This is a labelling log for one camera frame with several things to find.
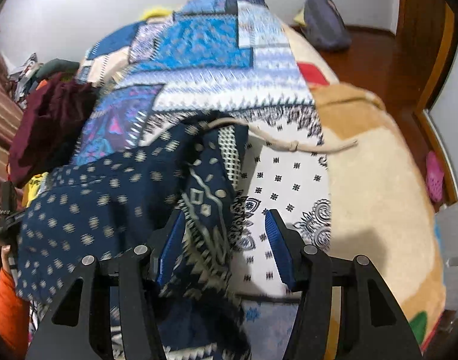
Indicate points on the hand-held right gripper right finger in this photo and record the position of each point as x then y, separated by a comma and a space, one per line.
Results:
279, 251

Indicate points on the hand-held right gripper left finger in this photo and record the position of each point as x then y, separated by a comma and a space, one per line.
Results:
172, 247

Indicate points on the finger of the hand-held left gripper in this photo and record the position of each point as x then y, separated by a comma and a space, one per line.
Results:
8, 198

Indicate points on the navy patterned hooded garment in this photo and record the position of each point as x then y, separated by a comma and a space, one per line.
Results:
101, 202

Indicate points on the person's left forearm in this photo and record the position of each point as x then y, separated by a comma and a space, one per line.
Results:
9, 307

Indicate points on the yellow garment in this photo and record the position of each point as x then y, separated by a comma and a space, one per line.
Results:
35, 189

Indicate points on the striped brown curtain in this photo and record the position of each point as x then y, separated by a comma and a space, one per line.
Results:
0, 127

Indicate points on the maroon garment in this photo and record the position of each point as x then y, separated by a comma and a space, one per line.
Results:
49, 127

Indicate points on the beige plush blanket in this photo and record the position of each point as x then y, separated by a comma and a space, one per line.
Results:
375, 202

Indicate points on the pile of clutter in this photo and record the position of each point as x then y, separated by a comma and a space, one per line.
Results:
24, 75

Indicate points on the dark green bag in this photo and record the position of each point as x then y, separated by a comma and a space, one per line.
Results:
58, 65

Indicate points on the pink slipper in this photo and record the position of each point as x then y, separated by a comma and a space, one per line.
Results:
434, 176

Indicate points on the blue patchwork bedsheet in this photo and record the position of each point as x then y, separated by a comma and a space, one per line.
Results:
206, 45

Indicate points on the frosted sliding wardrobe door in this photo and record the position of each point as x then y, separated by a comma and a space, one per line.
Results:
454, 127

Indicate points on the grey bag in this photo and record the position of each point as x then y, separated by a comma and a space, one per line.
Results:
326, 22

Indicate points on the small yellow cloth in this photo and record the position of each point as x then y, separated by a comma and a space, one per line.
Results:
299, 18

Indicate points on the yellow plush toy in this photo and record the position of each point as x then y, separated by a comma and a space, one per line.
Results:
154, 12

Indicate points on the dark wooden door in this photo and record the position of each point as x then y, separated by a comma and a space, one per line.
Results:
420, 0

